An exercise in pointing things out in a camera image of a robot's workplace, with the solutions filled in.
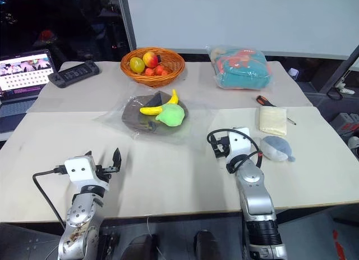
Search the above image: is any red yellow toy peach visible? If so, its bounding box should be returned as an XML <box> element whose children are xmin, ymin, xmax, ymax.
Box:
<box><xmin>142</xmin><ymin>52</ymin><xmax>159</xmax><ymax>69</ymax></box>

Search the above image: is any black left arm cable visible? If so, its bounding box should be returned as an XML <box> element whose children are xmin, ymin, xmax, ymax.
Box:
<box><xmin>32</xmin><ymin>165</ymin><xmax>67</xmax><ymax>230</ymax></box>

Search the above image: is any dark slanted stand leg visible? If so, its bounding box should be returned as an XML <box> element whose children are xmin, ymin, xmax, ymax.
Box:
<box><xmin>319</xmin><ymin>44</ymin><xmax>359</xmax><ymax>95</ymax></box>

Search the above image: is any teal plush in plastic bag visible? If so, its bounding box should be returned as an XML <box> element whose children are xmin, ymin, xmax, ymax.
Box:
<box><xmin>206</xmin><ymin>44</ymin><xmax>274</xmax><ymax>91</ymax></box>

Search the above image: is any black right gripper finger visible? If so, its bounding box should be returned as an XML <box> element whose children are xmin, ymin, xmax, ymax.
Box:
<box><xmin>212</xmin><ymin>144</ymin><xmax>225</xmax><ymax>159</ymax></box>

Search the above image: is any clear plastic bag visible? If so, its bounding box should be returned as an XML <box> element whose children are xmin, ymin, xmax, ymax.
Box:
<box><xmin>92</xmin><ymin>86</ymin><xmax>217</xmax><ymax>152</ymax></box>

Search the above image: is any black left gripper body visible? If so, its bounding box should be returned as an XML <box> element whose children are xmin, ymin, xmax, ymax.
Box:
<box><xmin>94</xmin><ymin>164</ymin><xmax>113</xmax><ymax>185</ymax></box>

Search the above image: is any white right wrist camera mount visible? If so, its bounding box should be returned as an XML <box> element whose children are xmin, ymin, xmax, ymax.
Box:
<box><xmin>225</xmin><ymin>127</ymin><xmax>252</xmax><ymax>163</ymax></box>

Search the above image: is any grey metal post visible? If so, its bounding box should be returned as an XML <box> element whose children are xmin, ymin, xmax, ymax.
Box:
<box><xmin>116</xmin><ymin>0</ymin><xmax>137</xmax><ymax>52</ymax></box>

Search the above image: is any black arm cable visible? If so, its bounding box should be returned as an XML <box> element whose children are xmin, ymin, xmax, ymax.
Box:
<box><xmin>207</xmin><ymin>128</ymin><xmax>264</xmax><ymax>171</ymax></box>
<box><xmin>32</xmin><ymin>165</ymin><xmax>67</xmax><ymax>230</ymax></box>

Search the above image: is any orange wicker basket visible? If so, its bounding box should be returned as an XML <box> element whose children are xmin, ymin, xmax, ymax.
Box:
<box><xmin>120</xmin><ymin>47</ymin><xmax>186</xmax><ymax>88</ymax></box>

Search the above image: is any black handheld game controller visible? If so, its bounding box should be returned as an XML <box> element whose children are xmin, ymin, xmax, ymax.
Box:
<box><xmin>47</xmin><ymin>60</ymin><xmax>101</xmax><ymax>89</ymax></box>

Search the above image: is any large white board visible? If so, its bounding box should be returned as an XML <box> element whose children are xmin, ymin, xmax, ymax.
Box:
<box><xmin>125</xmin><ymin>0</ymin><xmax>359</xmax><ymax>60</ymax></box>

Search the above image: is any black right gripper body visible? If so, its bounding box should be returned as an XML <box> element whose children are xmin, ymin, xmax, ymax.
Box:
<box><xmin>214</xmin><ymin>135</ymin><xmax>231</xmax><ymax>157</ymax></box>

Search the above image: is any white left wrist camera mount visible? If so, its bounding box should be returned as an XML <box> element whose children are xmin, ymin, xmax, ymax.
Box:
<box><xmin>63</xmin><ymin>155</ymin><xmax>111</xmax><ymax>191</ymax></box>

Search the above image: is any white power strip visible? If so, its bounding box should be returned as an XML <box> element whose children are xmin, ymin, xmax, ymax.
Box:
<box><xmin>334</xmin><ymin>76</ymin><xmax>356</xmax><ymax>95</ymax></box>

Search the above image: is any grey blue whale plush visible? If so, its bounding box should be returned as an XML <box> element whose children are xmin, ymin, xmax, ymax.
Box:
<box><xmin>260</xmin><ymin>135</ymin><xmax>296</xmax><ymax>163</ymax></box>

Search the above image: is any yellow toy banana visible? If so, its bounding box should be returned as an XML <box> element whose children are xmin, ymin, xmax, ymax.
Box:
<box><xmin>139</xmin><ymin>89</ymin><xmax>181</xmax><ymax>116</ymax></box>

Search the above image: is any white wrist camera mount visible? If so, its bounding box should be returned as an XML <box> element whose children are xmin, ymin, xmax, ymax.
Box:
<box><xmin>225</xmin><ymin>127</ymin><xmax>252</xmax><ymax>163</ymax></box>
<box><xmin>63</xmin><ymin>155</ymin><xmax>111</xmax><ymax>191</ymax></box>

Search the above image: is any open laptop with lit screen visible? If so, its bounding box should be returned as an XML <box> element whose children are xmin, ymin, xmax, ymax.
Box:
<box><xmin>0</xmin><ymin>48</ymin><xmax>56</xmax><ymax>134</ymax></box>

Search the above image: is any orange black handled screwdriver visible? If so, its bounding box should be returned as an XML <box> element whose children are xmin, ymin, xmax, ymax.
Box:
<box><xmin>256</xmin><ymin>95</ymin><xmax>297</xmax><ymax>126</ymax></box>

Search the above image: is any cream yellow folded cloth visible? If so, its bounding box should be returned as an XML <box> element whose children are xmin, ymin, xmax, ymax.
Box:
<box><xmin>259</xmin><ymin>106</ymin><xmax>288</xmax><ymax>138</ymax></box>

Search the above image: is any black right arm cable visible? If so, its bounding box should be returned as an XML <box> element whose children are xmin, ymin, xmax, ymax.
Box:
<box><xmin>207</xmin><ymin>128</ymin><xmax>264</xmax><ymax>171</ymax></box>

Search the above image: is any yellow round toy fruit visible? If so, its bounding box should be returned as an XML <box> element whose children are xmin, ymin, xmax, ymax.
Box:
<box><xmin>130</xmin><ymin>57</ymin><xmax>146</xmax><ymax>74</ymax></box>

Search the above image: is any grey box with red label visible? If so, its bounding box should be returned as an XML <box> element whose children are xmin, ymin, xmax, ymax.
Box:
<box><xmin>330</xmin><ymin>112</ymin><xmax>359</xmax><ymax>133</ymax></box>

